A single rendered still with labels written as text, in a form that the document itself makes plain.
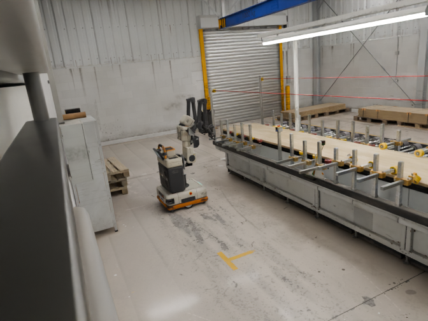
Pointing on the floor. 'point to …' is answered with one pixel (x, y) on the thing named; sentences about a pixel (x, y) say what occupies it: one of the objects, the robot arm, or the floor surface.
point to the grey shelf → (100, 214)
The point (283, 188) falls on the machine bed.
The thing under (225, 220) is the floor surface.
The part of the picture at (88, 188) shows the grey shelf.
